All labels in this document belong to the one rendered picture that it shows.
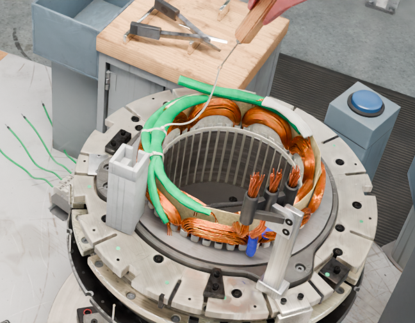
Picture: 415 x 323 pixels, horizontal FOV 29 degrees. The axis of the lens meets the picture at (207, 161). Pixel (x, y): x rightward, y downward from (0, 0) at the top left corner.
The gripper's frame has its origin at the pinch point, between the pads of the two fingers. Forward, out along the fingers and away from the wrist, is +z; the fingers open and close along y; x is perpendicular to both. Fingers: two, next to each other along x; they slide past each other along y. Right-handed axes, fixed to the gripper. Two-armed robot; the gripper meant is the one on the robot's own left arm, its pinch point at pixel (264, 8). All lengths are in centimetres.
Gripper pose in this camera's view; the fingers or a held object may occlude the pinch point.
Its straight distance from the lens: 70.6
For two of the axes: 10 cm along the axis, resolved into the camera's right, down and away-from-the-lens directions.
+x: 5.8, -4.5, 6.8
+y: 6.8, 7.3, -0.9
